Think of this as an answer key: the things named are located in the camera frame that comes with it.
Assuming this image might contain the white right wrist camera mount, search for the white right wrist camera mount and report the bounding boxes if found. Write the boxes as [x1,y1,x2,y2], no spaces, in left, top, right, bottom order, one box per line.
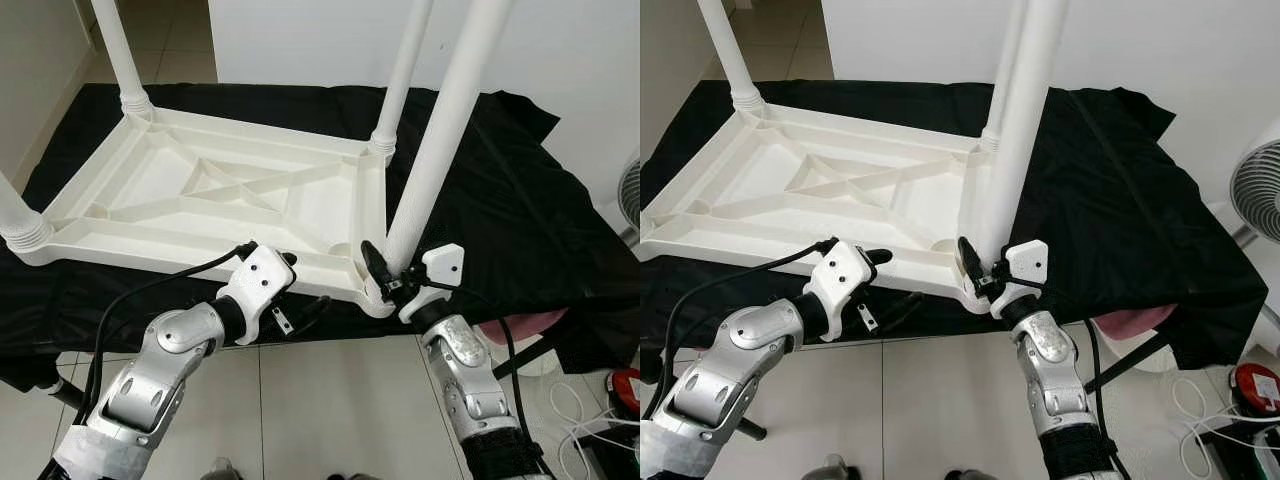
[990,240,1049,319]
[398,243,466,323]

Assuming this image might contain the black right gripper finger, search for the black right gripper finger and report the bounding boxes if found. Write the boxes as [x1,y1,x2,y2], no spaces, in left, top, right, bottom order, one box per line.
[957,236,984,286]
[360,240,391,291]

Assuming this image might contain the white floor fan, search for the white floor fan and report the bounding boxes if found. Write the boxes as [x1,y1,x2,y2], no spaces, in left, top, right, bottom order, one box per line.
[1225,120,1280,251]
[615,155,641,236]

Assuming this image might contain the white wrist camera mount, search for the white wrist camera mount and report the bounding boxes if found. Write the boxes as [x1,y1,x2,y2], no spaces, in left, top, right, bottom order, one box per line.
[990,240,1049,319]
[803,240,879,341]
[398,243,466,323]
[215,245,296,346]

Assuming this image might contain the white plastic table leg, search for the white plastic table leg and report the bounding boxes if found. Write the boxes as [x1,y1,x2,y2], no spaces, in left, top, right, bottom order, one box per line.
[697,0,766,116]
[978,0,1031,151]
[0,170,53,253]
[90,0,156,123]
[975,0,1071,266]
[385,0,516,276]
[368,0,434,159]

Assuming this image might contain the pink stool seat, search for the pink stool seat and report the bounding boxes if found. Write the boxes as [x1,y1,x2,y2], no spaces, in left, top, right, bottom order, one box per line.
[478,308,569,346]
[1095,305,1179,341]

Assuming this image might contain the red round floor device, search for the red round floor device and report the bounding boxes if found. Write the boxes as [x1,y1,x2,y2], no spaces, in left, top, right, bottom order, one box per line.
[605,368,641,421]
[1232,362,1280,416]

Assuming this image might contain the black table cloth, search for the black table cloth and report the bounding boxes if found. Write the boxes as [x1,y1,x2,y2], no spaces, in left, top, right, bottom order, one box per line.
[640,78,1271,371]
[0,82,641,396]

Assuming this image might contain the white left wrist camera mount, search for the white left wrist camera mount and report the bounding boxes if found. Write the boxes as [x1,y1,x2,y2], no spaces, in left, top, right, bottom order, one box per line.
[803,240,879,341]
[215,245,296,346]

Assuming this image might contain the black metal floor rack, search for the black metal floor rack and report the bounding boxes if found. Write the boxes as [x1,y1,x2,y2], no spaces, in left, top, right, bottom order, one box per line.
[580,420,641,480]
[1205,425,1280,480]

